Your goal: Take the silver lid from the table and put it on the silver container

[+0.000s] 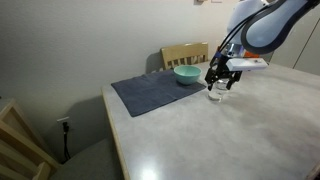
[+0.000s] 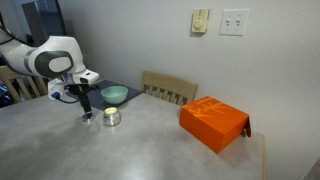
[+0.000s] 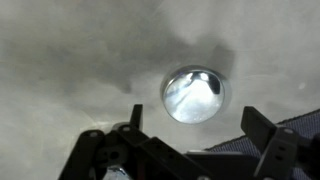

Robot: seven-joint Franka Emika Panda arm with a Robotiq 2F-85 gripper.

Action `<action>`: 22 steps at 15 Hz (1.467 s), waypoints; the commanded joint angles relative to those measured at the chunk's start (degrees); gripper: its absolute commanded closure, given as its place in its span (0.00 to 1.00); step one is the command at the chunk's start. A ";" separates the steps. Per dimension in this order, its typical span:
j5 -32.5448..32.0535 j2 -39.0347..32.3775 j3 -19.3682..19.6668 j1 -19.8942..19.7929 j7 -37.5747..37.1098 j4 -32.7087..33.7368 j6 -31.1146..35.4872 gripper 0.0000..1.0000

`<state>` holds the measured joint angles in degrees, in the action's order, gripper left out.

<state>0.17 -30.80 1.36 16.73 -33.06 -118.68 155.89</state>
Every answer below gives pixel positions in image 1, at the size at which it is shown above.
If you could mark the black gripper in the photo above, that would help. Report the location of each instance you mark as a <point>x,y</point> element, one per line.
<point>222,66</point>

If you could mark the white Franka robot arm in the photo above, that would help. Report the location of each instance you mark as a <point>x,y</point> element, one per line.
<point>270,30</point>

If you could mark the teal bowl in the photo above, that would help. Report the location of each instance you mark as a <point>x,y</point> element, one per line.
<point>187,74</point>

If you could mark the light wooden slat-back chair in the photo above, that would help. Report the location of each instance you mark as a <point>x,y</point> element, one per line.
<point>185,51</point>
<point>20,146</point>

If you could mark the blue-grey cloth mat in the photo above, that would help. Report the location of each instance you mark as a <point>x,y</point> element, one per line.
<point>153,91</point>

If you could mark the white closet door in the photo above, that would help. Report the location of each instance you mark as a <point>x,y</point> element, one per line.
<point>300,43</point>

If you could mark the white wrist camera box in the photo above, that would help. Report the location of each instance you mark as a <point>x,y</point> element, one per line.
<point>248,64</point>

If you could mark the white double switch plate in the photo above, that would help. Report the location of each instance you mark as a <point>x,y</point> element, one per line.
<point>216,1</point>

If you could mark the beige wall thermostat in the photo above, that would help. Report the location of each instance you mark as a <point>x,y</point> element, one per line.
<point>199,1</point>

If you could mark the white wall outlet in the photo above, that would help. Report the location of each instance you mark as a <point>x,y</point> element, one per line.
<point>63,120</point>

